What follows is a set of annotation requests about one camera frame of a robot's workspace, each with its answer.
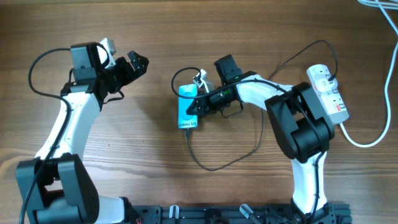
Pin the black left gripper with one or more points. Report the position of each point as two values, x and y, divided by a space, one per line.
129 75

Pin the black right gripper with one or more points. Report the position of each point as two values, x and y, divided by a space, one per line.
206 105

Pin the turquoise screen smartphone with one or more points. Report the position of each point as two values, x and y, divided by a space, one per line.
185 120

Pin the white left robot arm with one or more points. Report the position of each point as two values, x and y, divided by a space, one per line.
55 186

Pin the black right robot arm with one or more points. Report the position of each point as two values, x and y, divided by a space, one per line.
301 126

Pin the white charger plug adapter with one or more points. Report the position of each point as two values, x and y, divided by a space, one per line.
323 85

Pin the white power strip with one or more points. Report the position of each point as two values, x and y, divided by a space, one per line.
331 101

